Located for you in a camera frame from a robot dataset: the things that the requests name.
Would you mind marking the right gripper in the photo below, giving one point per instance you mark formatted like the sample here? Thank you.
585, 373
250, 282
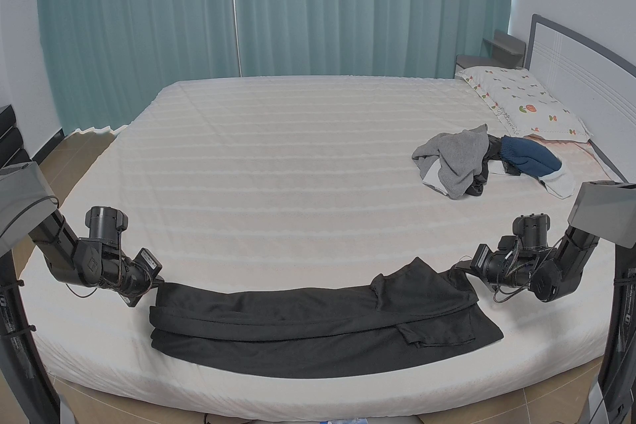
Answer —
494, 268

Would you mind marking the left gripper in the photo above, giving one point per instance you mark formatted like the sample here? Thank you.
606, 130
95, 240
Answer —
136, 280

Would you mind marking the black T-shirt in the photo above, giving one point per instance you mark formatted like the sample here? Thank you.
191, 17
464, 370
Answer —
298, 312

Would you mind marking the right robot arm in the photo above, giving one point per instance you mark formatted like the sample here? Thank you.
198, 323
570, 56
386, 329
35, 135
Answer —
571, 258

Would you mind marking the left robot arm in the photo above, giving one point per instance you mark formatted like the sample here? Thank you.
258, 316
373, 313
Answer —
54, 243

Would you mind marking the pile of clothes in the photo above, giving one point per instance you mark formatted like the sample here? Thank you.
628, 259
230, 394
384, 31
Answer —
457, 153

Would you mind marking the bed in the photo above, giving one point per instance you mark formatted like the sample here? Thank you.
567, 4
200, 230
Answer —
248, 139

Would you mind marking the white printed pillow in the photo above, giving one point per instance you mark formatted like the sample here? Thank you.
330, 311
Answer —
521, 96

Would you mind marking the black chest of drawers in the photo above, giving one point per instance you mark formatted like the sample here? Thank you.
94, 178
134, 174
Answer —
10, 139

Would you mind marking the grey bedside table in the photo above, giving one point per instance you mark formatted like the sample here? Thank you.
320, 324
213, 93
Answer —
504, 45

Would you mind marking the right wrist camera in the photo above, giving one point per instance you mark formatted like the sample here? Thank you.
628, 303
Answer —
508, 243

